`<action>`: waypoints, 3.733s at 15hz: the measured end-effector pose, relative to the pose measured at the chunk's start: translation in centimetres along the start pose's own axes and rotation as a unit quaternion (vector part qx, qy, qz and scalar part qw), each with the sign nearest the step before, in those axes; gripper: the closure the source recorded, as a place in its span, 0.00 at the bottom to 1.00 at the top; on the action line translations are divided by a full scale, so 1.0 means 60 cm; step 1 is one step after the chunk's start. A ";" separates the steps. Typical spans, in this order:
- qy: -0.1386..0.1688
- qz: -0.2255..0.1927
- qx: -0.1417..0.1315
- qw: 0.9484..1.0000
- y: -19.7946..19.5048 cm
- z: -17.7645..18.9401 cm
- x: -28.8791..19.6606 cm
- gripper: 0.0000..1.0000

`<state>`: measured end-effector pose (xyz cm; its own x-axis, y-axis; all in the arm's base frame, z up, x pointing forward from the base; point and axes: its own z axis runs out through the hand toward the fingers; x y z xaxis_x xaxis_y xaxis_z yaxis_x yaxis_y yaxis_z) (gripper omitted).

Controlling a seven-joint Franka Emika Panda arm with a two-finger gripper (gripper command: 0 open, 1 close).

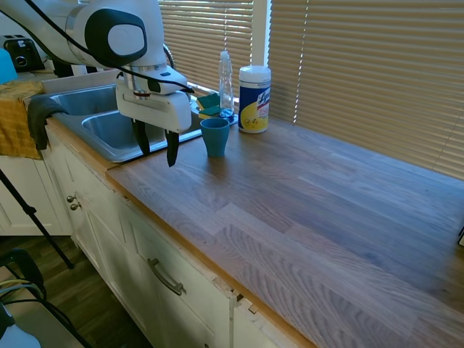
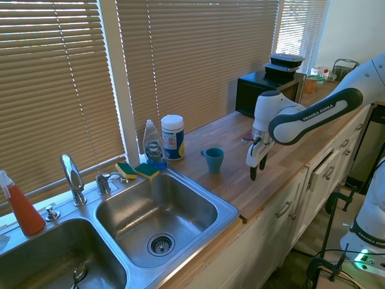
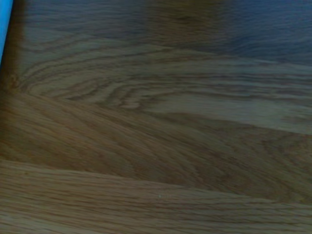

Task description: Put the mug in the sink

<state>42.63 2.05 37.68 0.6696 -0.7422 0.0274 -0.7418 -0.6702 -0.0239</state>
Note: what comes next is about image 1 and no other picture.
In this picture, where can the white kitchen cabinet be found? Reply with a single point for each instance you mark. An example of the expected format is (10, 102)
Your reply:
(119, 246)

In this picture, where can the light blue plastic object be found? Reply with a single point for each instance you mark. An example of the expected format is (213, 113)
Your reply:
(6, 67)

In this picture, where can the blue mug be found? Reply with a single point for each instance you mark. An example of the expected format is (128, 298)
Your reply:
(215, 141)

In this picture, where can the black toaster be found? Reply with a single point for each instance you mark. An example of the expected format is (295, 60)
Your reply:
(21, 54)

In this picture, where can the round metal cabinet knob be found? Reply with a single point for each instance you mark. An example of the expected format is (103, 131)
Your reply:
(71, 199)
(75, 207)

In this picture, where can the black tripod leg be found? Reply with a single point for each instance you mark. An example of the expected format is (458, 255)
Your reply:
(36, 224)

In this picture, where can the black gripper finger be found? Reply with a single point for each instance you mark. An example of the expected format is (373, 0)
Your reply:
(172, 150)
(143, 139)

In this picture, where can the green and yellow sponge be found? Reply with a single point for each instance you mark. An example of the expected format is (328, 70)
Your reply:
(210, 100)
(208, 113)

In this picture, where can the grey cloth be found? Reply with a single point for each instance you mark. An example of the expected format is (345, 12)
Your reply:
(38, 116)

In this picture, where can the stainless steel double sink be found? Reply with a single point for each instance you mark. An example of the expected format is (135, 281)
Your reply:
(108, 134)

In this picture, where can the yellow patterned cloth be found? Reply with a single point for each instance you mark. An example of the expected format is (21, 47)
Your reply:
(14, 119)

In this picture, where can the Lysol wipes canister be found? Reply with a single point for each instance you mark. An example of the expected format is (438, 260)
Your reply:
(253, 105)

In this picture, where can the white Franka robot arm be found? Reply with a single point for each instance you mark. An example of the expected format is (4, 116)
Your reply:
(152, 36)

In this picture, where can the white window frame post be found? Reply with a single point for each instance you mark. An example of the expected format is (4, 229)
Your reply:
(261, 32)

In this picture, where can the black kitchen appliance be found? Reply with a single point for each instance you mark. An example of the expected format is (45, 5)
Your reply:
(63, 69)

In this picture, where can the clear spray bottle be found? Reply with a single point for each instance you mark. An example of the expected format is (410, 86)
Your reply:
(226, 90)

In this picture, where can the beige window blind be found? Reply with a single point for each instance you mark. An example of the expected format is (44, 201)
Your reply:
(362, 72)
(206, 32)

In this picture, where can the black cart frame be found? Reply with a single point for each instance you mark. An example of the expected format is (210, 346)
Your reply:
(27, 266)

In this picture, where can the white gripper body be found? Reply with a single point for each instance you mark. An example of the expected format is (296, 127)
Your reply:
(159, 108)

